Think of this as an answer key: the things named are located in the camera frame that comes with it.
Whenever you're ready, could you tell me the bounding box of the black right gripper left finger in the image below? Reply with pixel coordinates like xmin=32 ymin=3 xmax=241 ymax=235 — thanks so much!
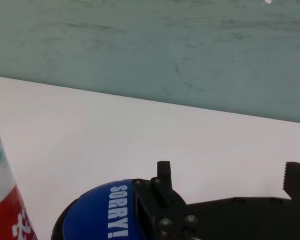
xmin=132 ymin=160 xmax=199 ymax=240

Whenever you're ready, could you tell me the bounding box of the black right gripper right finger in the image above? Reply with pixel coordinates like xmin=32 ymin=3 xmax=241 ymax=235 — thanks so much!
xmin=281 ymin=161 xmax=300 ymax=201

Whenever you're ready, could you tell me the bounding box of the blue button black base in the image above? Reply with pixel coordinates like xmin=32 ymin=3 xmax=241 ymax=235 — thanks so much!
xmin=50 ymin=178 xmax=146 ymax=240

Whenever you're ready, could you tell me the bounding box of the clear water bottle red cap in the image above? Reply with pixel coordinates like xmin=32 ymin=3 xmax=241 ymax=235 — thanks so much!
xmin=0 ymin=109 xmax=39 ymax=240

